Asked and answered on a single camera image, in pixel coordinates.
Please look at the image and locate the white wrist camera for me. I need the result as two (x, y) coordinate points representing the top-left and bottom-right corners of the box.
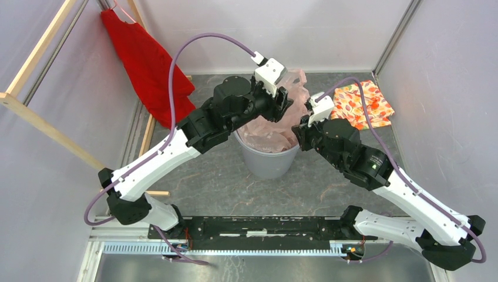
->
(305, 92), (334, 127)
(251, 51), (288, 98)

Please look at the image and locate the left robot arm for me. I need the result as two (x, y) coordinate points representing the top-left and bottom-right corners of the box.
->
(99, 76), (293, 240)

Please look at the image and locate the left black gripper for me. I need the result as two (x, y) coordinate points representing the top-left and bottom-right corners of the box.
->
(227, 70), (295, 134)

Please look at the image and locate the purple cable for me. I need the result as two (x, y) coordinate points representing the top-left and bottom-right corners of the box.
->
(315, 76), (488, 264)
(83, 32), (265, 266)

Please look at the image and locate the grey plastic trash bin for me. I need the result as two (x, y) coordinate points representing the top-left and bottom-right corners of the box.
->
(234, 132), (300, 179)

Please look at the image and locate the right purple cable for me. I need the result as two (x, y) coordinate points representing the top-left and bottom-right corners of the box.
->
(315, 76), (488, 264)

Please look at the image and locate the metal corner post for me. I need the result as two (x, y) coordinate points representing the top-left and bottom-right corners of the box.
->
(372, 0), (422, 79)

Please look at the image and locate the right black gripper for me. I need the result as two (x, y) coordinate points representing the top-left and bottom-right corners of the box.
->
(291, 111), (344, 170)

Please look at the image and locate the red cloth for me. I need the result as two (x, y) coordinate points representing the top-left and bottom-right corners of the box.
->
(100, 9), (172, 129)

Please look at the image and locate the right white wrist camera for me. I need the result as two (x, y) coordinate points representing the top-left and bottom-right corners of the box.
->
(305, 92), (334, 127)

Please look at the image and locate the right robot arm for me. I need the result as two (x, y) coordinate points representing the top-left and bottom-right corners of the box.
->
(292, 116), (486, 271)

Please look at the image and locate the pink translucent trash bag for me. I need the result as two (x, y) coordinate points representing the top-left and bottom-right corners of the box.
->
(237, 69), (309, 153)

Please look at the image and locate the wooden frame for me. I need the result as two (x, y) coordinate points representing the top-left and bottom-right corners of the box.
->
(0, 0), (193, 197)

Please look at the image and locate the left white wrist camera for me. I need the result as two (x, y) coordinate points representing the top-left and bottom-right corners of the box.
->
(251, 51), (288, 98)

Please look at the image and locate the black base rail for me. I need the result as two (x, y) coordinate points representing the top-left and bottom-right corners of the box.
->
(89, 216), (390, 258)

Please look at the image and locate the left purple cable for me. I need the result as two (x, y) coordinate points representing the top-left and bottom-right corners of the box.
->
(83, 32), (265, 266)

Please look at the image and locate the orange floral cloth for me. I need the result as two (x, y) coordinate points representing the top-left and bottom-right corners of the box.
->
(331, 80), (395, 130)

